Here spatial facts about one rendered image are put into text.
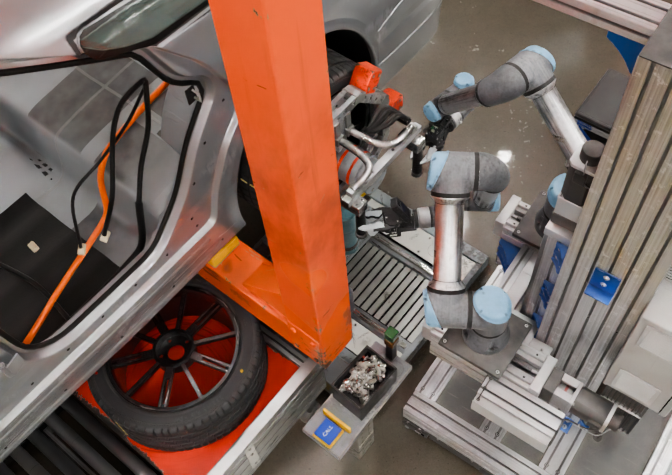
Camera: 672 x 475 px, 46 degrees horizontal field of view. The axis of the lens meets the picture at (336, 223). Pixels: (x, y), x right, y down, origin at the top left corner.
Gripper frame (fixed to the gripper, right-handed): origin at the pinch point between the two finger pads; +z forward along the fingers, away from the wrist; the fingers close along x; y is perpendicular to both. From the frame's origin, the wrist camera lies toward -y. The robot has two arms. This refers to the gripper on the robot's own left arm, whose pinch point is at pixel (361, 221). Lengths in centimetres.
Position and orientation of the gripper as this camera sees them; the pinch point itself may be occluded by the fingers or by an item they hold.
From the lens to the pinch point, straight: 281.2
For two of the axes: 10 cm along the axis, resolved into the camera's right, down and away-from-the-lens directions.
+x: -1.0, -8.3, 5.4
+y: 0.6, 5.4, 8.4
